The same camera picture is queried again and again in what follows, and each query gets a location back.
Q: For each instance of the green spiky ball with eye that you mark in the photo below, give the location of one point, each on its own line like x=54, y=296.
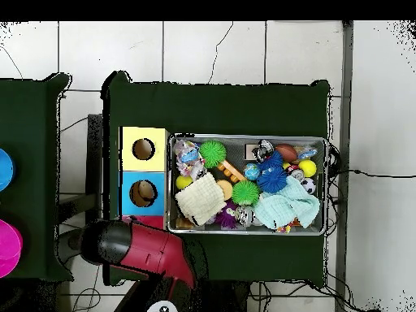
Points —
x=245, y=192

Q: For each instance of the crushed printed drink can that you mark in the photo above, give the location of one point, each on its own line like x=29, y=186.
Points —
x=244, y=216

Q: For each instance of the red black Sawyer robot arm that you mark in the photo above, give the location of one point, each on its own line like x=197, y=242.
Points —
x=152, y=250

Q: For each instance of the silver mesh bin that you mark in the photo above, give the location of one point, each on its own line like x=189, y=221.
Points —
x=234, y=230

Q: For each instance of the wooden box with three holes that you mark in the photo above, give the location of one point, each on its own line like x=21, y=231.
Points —
x=128, y=201

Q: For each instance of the plain green spiky ball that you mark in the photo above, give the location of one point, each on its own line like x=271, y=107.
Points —
x=213, y=153

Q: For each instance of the crushed clear plastic bottle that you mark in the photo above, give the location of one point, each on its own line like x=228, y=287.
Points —
x=190, y=156

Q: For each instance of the cream waffle cloth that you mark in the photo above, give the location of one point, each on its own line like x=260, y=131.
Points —
x=200, y=200

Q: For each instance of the blue globe ball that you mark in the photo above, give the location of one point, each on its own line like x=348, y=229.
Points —
x=252, y=171

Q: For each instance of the dark green table cloth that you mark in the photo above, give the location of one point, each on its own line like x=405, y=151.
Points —
x=211, y=110

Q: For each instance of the large blue spiky toy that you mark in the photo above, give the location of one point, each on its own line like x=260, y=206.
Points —
x=273, y=179

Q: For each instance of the small blue spiky toy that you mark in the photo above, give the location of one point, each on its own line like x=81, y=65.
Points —
x=272, y=161

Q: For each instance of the tan ball with black seam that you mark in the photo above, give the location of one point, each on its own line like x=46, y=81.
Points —
x=143, y=193

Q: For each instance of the mint green waffle cloth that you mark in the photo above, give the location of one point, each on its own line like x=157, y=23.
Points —
x=286, y=204

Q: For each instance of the black upright panel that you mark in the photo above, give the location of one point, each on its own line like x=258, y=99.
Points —
x=95, y=169

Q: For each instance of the dark grey round base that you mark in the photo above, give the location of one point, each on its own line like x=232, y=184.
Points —
x=68, y=242

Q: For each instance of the dark green side-table cloth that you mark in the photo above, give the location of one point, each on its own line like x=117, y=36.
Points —
x=32, y=113

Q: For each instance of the blue bowl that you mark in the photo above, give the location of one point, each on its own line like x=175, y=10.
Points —
x=6, y=170

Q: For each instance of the pink bowl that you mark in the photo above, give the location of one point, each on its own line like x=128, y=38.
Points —
x=8, y=248

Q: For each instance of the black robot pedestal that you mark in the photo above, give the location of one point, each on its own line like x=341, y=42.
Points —
x=224, y=299

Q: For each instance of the grey metal rail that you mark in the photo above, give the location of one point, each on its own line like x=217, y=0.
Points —
x=346, y=97

